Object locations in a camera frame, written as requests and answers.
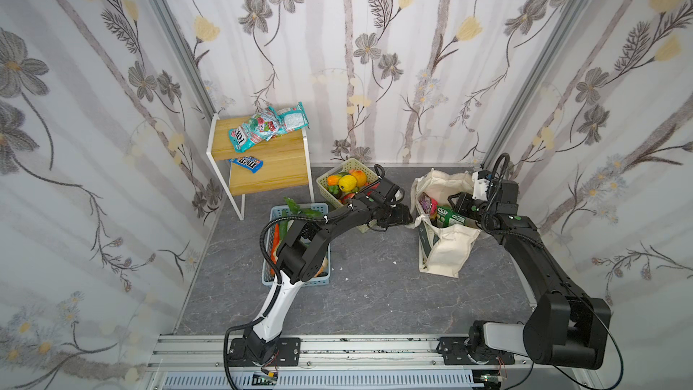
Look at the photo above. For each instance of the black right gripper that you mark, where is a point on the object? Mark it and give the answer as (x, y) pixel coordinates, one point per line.
(466, 204)

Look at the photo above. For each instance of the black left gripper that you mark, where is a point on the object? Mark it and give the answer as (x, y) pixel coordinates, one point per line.
(394, 214)

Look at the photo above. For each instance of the cream canvas grocery bag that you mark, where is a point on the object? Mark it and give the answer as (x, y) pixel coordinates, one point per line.
(442, 251)

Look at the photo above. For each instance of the green chips bag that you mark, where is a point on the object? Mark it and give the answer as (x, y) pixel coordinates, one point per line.
(446, 217)

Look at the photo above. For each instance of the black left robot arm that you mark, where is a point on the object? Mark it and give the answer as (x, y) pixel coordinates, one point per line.
(295, 246)

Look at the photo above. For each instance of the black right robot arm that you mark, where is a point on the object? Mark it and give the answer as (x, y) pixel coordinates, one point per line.
(568, 328)

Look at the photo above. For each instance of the teal snack bag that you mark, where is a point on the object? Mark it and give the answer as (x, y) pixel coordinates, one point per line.
(292, 119)

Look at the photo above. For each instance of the red pink snack bag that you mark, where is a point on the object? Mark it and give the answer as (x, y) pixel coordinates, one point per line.
(261, 127)

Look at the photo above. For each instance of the orange peach fruit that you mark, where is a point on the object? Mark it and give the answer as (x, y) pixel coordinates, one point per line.
(360, 177)

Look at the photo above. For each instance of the yellow bell pepper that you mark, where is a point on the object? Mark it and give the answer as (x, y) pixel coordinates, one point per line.
(347, 183)

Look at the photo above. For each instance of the green plastic fruit basket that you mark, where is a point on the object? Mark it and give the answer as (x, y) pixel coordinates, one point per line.
(327, 183)

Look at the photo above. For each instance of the green leafy spinach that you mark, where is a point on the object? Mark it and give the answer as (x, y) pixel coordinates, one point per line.
(295, 209)

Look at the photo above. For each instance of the white wooden two-tier shelf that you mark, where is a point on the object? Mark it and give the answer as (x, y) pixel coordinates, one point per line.
(286, 163)

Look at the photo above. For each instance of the red chili pepper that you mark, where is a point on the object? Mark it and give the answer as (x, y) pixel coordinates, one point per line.
(277, 237)

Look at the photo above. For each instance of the blue candy packet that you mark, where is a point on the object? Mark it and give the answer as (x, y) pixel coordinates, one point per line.
(253, 165)

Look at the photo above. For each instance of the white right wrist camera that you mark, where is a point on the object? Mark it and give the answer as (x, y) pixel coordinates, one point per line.
(481, 182)

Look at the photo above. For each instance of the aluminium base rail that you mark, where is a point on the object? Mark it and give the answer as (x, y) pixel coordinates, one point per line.
(352, 362)

